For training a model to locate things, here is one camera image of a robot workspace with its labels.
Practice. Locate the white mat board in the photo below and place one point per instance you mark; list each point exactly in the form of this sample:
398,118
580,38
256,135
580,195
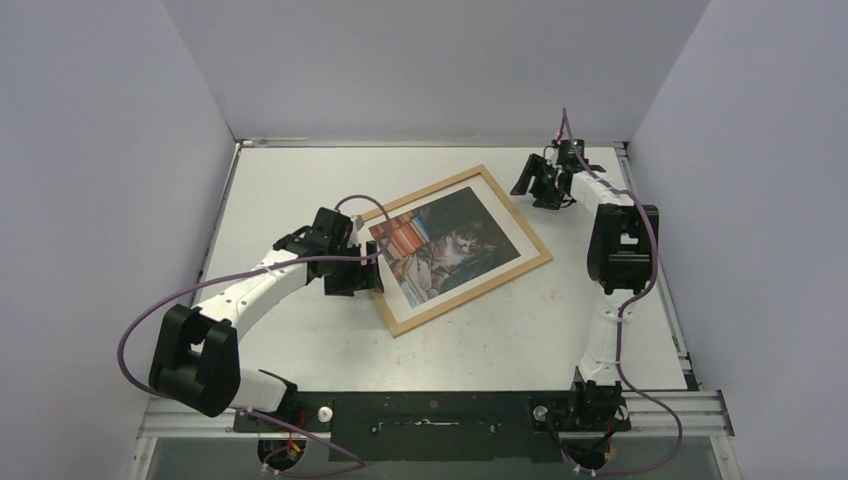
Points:
464,285

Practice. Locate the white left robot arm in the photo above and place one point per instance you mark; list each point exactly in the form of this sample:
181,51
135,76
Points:
197,358

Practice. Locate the wooden picture frame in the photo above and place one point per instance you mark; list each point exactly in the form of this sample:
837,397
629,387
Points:
464,298

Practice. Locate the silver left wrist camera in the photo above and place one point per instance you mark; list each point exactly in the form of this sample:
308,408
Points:
357,222

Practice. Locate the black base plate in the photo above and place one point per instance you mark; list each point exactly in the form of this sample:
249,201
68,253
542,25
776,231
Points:
591,422

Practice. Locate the clear acrylic sheet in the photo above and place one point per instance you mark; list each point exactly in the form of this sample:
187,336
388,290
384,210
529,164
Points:
457,248

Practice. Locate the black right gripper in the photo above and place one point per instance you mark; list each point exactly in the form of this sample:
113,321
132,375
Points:
539,181

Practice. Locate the aluminium front rail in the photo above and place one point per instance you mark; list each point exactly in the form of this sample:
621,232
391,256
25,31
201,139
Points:
700,413

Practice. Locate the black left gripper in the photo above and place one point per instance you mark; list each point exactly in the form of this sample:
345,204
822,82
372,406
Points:
363,277

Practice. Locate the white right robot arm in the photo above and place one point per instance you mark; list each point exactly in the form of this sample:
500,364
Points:
622,257

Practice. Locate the colourful photo print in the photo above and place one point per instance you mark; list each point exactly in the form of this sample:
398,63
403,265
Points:
443,245

